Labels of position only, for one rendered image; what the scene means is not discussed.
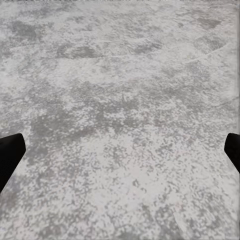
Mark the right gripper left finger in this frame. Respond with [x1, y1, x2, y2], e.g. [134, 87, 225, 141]
[0, 133, 26, 193]

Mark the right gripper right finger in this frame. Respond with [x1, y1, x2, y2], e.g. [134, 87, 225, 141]
[224, 132, 240, 173]

